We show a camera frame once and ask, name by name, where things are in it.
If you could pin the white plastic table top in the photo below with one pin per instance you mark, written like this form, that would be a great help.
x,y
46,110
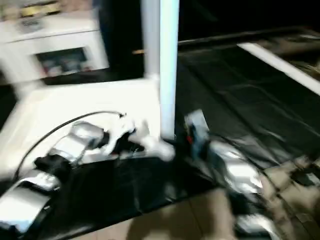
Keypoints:
x,y
75,105

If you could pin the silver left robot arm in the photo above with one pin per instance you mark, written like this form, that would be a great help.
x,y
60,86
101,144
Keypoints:
x,y
55,160

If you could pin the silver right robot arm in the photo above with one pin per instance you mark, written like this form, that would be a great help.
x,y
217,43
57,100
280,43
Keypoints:
x,y
235,172

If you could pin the black work mat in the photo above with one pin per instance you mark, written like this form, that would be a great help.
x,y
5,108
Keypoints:
x,y
140,185

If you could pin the crumpled black plastic sheet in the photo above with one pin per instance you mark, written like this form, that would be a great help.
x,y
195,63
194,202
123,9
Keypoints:
x,y
250,100

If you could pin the white cabinet with glass doors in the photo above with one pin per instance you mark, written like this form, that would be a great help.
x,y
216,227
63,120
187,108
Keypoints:
x,y
50,42

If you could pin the dark low furniture silver edge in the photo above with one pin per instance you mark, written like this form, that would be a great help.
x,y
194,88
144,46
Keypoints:
x,y
240,37

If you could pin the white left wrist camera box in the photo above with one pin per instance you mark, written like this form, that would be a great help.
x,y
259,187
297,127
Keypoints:
x,y
132,127

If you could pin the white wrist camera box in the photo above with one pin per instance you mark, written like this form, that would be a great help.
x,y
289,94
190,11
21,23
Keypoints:
x,y
132,127
196,120

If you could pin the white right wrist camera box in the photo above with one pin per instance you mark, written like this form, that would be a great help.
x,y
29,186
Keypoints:
x,y
196,120

